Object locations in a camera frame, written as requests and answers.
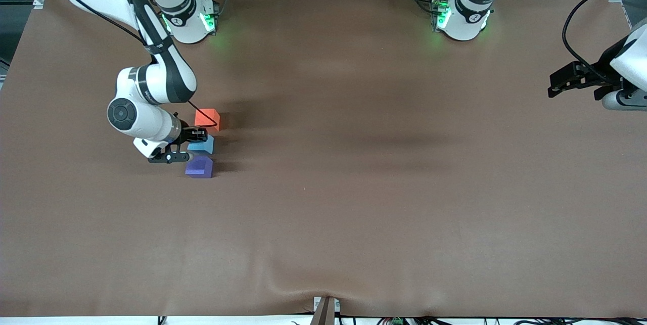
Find light blue foam block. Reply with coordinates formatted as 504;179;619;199
188;136;215;155

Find orange foam block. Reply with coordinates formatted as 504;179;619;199
194;108;221;133

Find purple foam block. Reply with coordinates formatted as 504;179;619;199
185;155;214;179

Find brown table mat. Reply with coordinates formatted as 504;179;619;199
0;0;647;318

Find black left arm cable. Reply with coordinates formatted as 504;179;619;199
562;0;647;78

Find camera mount post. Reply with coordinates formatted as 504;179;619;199
311;296;341;325

